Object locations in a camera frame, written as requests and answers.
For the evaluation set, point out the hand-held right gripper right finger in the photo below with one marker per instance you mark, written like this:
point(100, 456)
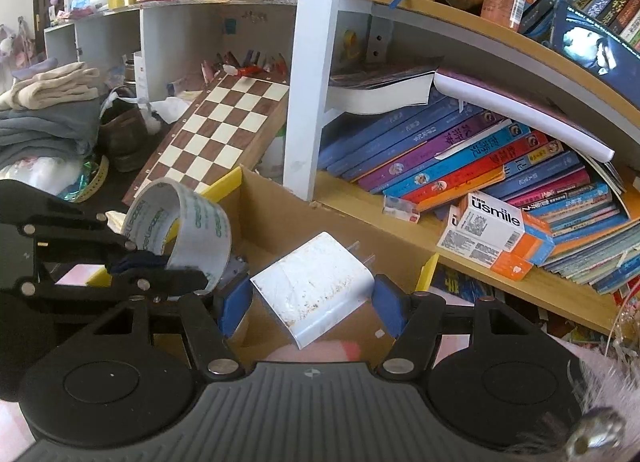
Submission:
point(387, 306)

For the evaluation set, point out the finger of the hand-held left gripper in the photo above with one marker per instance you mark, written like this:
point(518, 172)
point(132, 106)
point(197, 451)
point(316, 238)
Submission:
point(135, 262)
point(145, 284)

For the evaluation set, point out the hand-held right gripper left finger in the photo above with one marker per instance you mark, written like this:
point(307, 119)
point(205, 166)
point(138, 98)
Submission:
point(235, 306)

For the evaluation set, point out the clear packing tape roll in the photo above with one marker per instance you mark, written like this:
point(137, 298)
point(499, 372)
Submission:
point(150, 222)

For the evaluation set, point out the white charger plug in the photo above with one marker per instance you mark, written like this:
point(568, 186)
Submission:
point(310, 282)

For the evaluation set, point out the cardboard box with yellow edges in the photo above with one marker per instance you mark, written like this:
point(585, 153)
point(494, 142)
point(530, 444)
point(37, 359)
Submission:
point(280, 227)

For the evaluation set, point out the blue and yellow comic book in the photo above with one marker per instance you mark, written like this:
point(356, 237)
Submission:
point(460, 287)

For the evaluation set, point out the small white packet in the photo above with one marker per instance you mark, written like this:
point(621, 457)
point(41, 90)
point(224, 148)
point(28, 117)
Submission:
point(400, 209)

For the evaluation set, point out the brown leather bag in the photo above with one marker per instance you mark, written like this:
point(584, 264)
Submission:
point(125, 137)

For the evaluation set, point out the orange and white carton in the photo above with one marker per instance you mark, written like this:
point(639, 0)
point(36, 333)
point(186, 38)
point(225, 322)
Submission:
point(492, 227)
point(512, 266)

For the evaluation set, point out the white floral quilt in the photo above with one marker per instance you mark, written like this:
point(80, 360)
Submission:
point(35, 172)

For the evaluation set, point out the wooden bookshelf board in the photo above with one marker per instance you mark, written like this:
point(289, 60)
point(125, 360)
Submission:
point(540, 287)
point(475, 30)

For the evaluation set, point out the brown and cream chessboard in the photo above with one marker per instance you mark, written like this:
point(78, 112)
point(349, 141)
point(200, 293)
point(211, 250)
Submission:
point(220, 132)

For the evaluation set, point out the white crumpled tissue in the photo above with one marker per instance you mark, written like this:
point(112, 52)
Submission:
point(170, 110)

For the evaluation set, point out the grey folded blanket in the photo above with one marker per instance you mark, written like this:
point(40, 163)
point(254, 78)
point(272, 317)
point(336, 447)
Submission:
point(45, 130)

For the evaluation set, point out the row of colourful books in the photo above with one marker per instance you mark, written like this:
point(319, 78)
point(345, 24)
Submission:
point(450, 142)

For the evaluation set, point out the beige folded towel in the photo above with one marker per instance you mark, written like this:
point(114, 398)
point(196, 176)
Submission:
point(55, 87)

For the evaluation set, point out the pile of thin booklets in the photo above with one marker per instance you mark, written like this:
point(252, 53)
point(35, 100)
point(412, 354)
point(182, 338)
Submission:
point(590, 242)

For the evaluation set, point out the thick open book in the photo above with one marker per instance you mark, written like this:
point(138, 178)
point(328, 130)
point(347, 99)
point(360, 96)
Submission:
point(380, 92)

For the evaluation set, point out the white curved booklet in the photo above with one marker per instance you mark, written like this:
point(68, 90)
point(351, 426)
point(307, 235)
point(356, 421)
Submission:
point(520, 115)

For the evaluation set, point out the white shelf unit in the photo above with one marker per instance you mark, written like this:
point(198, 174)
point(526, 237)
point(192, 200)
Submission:
point(175, 32)

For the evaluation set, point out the fluffy pendant with metal bell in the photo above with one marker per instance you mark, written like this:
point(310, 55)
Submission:
point(595, 434)

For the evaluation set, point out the blue tape strip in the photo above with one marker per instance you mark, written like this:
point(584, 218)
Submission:
point(400, 0)

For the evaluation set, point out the dark book with face cover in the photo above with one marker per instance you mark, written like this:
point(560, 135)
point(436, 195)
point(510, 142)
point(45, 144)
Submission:
point(595, 42)

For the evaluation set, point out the white bookshelf post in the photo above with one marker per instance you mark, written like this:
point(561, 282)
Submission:
point(310, 67)

